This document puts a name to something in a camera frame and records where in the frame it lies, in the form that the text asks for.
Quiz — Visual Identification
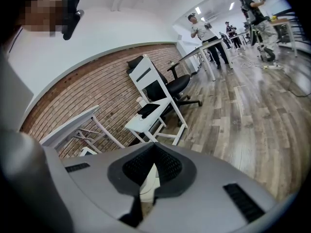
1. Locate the black head-worn camera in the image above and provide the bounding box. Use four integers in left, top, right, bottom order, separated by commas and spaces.
62, 9, 85, 41

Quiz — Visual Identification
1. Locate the black flat tablet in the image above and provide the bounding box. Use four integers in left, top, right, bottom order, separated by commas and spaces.
137, 103, 161, 118

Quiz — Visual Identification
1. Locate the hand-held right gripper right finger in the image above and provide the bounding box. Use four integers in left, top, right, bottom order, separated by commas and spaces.
137, 142, 279, 233

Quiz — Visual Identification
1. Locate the white wooden chair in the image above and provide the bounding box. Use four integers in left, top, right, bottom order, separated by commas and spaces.
124, 53, 188, 146

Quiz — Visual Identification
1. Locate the black office chair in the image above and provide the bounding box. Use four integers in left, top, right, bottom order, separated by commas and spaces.
126, 55, 204, 128

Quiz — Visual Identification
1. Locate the person's head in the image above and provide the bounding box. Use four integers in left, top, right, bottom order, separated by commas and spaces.
14, 0, 81, 37

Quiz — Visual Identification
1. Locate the wood top table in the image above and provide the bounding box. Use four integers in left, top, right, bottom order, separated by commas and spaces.
268, 15, 299, 58

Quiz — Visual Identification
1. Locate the white rectangular table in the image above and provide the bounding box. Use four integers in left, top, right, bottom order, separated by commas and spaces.
40, 105, 124, 155

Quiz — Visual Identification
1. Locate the white floor cable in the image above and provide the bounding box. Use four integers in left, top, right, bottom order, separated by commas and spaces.
233, 53, 265, 69

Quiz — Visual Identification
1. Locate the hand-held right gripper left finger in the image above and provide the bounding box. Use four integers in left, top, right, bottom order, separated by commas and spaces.
62, 142, 157, 229

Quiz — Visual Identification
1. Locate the dark top table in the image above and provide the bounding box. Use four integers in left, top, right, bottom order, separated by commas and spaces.
179, 36, 234, 82

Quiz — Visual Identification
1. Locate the cream trash bin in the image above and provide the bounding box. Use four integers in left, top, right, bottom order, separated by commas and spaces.
79, 146, 96, 156

